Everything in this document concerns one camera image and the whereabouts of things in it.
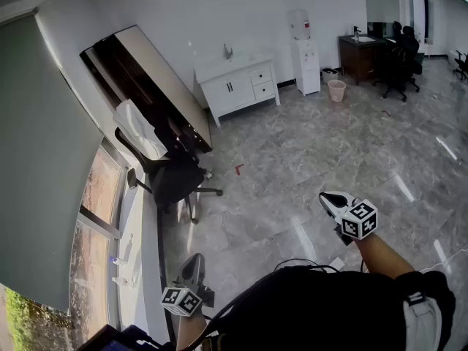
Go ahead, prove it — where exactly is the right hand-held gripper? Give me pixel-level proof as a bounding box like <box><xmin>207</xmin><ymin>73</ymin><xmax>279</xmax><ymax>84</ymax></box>
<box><xmin>319</xmin><ymin>190</ymin><xmax>379</xmax><ymax>246</ymax></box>

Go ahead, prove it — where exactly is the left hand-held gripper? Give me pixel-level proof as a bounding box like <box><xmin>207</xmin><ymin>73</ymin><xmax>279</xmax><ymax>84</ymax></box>
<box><xmin>160</xmin><ymin>252</ymin><xmax>216</xmax><ymax>318</ymax></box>

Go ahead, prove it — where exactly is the white drawer with black knob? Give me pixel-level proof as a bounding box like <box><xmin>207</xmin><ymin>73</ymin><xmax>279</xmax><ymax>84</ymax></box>
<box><xmin>249</xmin><ymin>65</ymin><xmax>274</xmax><ymax>86</ymax></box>

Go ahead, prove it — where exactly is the person's right forearm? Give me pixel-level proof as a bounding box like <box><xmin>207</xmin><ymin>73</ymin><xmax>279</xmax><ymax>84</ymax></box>
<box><xmin>356</xmin><ymin>230</ymin><xmax>418</xmax><ymax>279</ymax></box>

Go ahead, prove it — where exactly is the person's left forearm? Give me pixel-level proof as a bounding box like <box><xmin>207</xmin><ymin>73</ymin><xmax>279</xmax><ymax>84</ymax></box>
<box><xmin>175</xmin><ymin>311</ymin><xmax>208</xmax><ymax>351</ymax></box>

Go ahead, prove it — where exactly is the grey shoulder bag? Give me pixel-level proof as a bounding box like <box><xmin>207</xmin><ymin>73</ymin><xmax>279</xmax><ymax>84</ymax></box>
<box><xmin>401</xmin><ymin>290</ymin><xmax>445</xmax><ymax>351</ymax></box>

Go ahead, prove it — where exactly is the white windowsill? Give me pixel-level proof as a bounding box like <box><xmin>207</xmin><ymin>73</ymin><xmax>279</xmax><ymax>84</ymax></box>
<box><xmin>109</xmin><ymin>159</ymin><xmax>173</xmax><ymax>347</ymax></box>

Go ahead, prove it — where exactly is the black office chair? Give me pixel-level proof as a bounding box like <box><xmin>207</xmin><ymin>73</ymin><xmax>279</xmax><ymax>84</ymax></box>
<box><xmin>452</xmin><ymin>49</ymin><xmax>468</xmax><ymax>82</ymax></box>
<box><xmin>114</xmin><ymin>117</ymin><xmax>224</xmax><ymax>225</ymax></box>
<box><xmin>372</xmin><ymin>26</ymin><xmax>425</xmax><ymax>102</ymax></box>

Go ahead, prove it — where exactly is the dark tablet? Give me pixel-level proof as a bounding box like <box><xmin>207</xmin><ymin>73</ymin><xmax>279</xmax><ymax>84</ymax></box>
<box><xmin>76</xmin><ymin>323</ymin><xmax>165</xmax><ymax>351</ymax></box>

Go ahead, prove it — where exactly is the pink waste bin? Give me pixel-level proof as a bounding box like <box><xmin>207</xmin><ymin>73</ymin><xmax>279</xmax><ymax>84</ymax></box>
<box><xmin>327</xmin><ymin>79</ymin><xmax>347</xmax><ymax>103</ymax></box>

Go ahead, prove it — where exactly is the person's black shirt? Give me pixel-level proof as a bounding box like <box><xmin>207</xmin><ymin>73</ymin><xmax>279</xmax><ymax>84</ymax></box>
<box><xmin>208</xmin><ymin>267</ymin><xmax>458</xmax><ymax>351</ymax></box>

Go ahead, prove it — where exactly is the window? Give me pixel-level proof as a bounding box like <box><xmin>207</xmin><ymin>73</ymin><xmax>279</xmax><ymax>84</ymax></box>
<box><xmin>0</xmin><ymin>137</ymin><xmax>127</xmax><ymax>351</ymax></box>

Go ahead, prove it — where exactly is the white basket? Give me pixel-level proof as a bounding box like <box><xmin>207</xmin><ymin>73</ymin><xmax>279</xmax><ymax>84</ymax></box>
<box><xmin>320</xmin><ymin>67</ymin><xmax>340</xmax><ymax>84</ymax></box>

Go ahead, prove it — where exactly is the white water dispenser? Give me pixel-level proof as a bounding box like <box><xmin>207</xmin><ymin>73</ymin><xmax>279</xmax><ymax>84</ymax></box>
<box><xmin>290</xmin><ymin>38</ymin><xmax>322</xmax><ymax>97</ymax></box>

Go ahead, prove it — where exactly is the brown wooden vanity cabinet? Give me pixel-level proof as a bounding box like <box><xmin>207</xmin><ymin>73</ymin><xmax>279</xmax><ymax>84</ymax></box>
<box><xmin>338</xmin><ymin>34</ymin><xmax>388</xmax><ymax>86</ymax></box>

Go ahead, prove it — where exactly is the white cloth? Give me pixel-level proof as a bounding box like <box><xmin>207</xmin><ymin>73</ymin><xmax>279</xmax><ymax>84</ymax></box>
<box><xmin>112</xmin><ymin>99</ymin><xmax>170</xmax><ymax>160</ymax></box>

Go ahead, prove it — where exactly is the white vanity cabinet with sink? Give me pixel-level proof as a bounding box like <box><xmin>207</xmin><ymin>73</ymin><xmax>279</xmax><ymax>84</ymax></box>
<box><xmin>193</xmin><ymin>51</ymin><xmax>282</xmax><ymax>128</ymax></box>

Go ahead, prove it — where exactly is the clear water jug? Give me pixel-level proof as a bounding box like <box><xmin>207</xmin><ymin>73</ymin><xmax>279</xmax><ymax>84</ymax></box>
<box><xmin>287</xmin><ymin>8</ymin><xmax>312</xmax><ymax>40</ymax></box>

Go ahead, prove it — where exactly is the stack of beige boards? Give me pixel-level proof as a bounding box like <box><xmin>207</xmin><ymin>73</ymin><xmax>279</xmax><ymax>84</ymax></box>
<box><xmin>79</xmin><ymin>24</ymin><xmax>214</xmax><ymax>154</ymax></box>

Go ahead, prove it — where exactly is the grey roller blind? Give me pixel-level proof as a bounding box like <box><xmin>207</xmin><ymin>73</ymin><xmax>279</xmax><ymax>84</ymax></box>
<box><xmin>0</xmin><ymin>12</ymin><xmax>107</xmax><ymax>312</ymax></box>

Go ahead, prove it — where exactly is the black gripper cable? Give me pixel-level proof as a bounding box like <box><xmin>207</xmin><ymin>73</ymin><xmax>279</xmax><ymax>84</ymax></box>
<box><xmin>273</xmin><ymin>257</ymin><xmax>369</xmax><ymax>274</ymax></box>

